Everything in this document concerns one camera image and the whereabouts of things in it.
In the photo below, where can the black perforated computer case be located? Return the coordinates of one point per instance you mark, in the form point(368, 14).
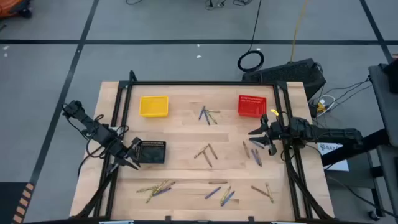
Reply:
point(286, 74)

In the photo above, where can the black plastic basket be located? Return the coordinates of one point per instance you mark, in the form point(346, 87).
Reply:
point(152, 152)

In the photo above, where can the black caster wheel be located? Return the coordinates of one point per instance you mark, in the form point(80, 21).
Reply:
point(372, 215)

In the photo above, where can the orange shop vacuum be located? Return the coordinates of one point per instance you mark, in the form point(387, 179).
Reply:
point(11, 6)

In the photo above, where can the yellow plastic basket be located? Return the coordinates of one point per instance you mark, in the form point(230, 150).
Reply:
point(154, 106)

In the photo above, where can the yellow plug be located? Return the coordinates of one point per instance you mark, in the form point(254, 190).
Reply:
point(320, 108)

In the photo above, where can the red plastic basket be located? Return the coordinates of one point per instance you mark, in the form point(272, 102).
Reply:
point(252, 106)

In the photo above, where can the black metal beam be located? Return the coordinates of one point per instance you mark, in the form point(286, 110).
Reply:
point(357, 147)

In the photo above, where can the green crayon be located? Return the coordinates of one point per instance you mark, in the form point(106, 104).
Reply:
point(201, 152)

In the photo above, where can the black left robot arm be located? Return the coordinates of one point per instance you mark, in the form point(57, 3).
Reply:
point(93, 127)

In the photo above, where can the green crayon right edge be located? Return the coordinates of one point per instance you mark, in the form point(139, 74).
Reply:
point(226, 194)

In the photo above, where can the grey metal cart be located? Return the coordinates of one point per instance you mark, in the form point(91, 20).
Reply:
point(384, 102)

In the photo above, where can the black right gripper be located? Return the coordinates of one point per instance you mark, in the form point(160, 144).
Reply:
point(280, 132)

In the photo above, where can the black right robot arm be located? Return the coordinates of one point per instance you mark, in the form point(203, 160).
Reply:
point(326, 133)

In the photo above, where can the white printed paper sheet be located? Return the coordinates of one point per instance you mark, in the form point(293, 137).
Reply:
point(329, 147)

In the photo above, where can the black box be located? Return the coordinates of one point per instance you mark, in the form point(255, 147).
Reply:
point(392, 74)

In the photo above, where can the black orange striped mat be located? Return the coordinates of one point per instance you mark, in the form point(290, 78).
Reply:
point(9, 202)

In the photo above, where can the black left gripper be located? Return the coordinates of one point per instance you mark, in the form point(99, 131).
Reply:
point(122, 151)

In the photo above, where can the blue crayon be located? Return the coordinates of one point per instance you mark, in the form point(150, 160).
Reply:
point(229, 197)
point(201, 113)
point(260, 145)
point(206, 118)
point(255, 157)
point(213, 193)
point(164, 190)

